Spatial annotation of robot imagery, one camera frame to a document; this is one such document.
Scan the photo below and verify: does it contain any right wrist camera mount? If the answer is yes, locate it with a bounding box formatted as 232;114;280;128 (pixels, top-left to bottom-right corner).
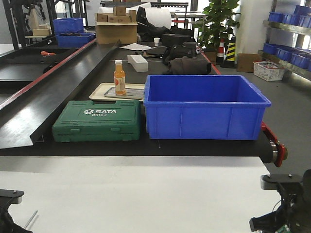
260;174;302;190

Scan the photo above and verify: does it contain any green-handled screwdriver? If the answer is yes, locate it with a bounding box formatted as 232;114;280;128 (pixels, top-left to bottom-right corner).
24;210;38;229

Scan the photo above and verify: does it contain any large cardboard box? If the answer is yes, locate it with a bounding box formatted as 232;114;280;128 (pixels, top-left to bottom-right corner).
96;22;138;45

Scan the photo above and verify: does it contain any white wire basket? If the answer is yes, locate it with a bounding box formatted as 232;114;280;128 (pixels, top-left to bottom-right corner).
253;61;285;82

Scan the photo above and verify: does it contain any yellow black traffic cone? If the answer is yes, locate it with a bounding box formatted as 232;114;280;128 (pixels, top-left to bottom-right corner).
220;35;236;68

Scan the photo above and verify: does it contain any red conveyor end bracket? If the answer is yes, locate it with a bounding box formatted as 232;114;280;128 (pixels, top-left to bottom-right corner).
260;121;288;167

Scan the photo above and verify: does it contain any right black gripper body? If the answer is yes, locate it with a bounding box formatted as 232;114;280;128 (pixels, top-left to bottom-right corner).
249;169;311;233

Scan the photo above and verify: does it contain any red white traffic cone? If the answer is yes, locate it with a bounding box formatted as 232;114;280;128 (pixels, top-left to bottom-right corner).
216;38;225;65

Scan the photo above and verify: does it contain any white rectangular box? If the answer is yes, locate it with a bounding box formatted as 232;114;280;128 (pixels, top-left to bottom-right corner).
127;55;148;72

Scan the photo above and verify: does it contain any potted green plant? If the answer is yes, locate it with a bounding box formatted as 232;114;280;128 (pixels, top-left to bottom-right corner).
195;0;240;49

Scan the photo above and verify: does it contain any large blue plastic bin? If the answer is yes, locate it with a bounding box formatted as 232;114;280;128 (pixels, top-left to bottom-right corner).
143;75;271;140

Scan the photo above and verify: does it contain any black box on table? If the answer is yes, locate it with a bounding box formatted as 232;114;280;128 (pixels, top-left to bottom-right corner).
161;33;194;47

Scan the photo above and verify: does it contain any green SATA tool case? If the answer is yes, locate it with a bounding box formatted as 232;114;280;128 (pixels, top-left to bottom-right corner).
52;100;140;142

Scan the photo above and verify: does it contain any small metal tray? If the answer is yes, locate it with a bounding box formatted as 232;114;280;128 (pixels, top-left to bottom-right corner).
104;87;144;100

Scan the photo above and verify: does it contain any blue bin far left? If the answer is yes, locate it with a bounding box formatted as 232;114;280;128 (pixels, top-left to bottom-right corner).
56;33;95;48

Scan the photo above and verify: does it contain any dark grey cloth bundle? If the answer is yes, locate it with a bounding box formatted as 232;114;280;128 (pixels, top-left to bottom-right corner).
163;56;212;75

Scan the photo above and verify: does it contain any brown cardboard box on floor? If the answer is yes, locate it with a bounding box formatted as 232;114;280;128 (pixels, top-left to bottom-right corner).
237;53;262;73

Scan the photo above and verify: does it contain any orange juice bottle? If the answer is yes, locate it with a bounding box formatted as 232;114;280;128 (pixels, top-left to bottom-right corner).
114;59;126;95

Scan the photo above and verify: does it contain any beige plastic tray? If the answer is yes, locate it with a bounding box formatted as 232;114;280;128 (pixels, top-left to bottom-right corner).
89;83;144;102

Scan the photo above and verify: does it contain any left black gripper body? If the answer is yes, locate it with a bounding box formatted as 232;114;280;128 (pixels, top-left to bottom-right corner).
0;206;33;233

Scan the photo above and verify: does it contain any white paper cup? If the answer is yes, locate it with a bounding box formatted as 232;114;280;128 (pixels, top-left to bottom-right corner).
154;37;160;47

